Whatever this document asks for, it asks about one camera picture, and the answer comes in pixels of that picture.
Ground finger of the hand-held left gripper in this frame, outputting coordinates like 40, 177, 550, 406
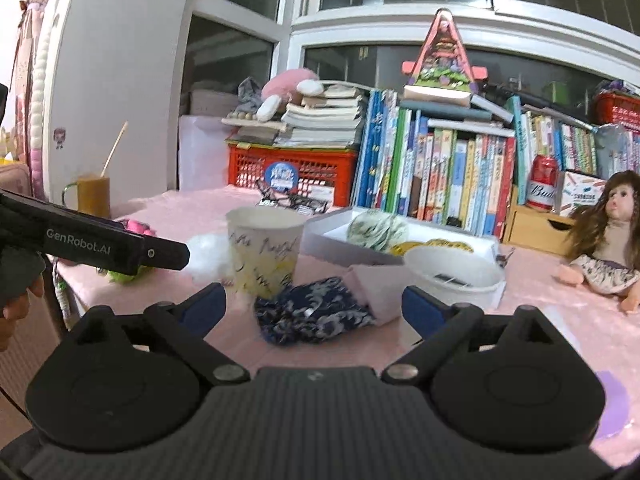
0, 190, 191, 276

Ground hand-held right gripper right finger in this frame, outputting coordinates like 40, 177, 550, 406
382, 286, 576, 385

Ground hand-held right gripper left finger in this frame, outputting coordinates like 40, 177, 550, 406
65, 282, 251, 386

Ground pink scrunchie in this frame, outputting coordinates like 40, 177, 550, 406
120, 217, 157, 237

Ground pink cloth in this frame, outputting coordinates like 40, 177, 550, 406
345, 262, 406, 326

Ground navy floral scrunchie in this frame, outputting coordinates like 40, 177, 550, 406
254, 277, 377, 346

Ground white cardboard box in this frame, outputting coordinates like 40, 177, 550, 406
302, 205, 501, 268

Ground person's left hand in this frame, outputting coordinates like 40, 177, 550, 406
0, 277, 45, 351

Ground glass mug with brown drink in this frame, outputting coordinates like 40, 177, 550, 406
62, 174, 112, 218

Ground white paper cup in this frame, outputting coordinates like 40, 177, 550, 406
400, 246, 507, 348

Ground yellow sequin scrunchie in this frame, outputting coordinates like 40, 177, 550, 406
390, 239, 476, 258

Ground scribbled paper cup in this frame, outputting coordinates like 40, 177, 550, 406
226, 206, 307, 301

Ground green white patterned scrunchie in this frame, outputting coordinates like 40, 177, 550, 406
347, 210, 410, 251

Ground wooden stirring stick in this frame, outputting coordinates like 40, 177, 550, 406
101, 121, 129, 178

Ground white plastic storage box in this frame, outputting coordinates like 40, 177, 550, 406
179, 115, 236, 191

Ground wooden drawer box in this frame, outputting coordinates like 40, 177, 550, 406
502, 185, 581, 257

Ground row of children's books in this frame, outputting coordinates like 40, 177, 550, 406
350, 89, 518, 238

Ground black eyeglasses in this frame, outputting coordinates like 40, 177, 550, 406
255, 180, 331, 213

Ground blue round sticker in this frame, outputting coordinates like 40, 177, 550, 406
264, 161, 298, 192

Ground red beer can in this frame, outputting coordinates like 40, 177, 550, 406
526, 155, 560, 212

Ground red plastic crate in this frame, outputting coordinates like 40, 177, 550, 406
227, 141, 361, 207

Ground grey storage box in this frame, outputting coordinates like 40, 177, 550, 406
190, 89, 241, 117

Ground white pencil print box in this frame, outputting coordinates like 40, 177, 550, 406
557, 170, 608, 218

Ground pink curtain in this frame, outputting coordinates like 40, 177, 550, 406
10, 0, 56, 201

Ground teal book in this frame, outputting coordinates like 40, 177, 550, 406
400, 100, 503, 122

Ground row of thin books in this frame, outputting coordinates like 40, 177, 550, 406
505, 95, 640, 181

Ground stack of paperback books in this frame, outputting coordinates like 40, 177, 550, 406
280, 80, 371, 150

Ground grey plush toy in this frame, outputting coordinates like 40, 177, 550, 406
235, 77, 266, 121

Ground purple sticker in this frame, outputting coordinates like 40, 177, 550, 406
595, 370, 632, 438

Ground beige flat box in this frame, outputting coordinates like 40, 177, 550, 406
404, 85, 473, 107

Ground long-haired doll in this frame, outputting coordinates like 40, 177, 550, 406
557, 170, 640, 316

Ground pink plush toy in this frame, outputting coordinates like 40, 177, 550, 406
255, 69, 326, 122

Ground pink triangular toy house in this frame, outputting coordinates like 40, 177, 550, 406
401, 8, 488, 92

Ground clear plastic bag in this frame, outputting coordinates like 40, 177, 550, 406
595, 122, 640, 161

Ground red mesh basket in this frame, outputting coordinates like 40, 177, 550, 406
592, 91, 640, 133

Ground white window frame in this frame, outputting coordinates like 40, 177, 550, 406
180, 0, 640, 191

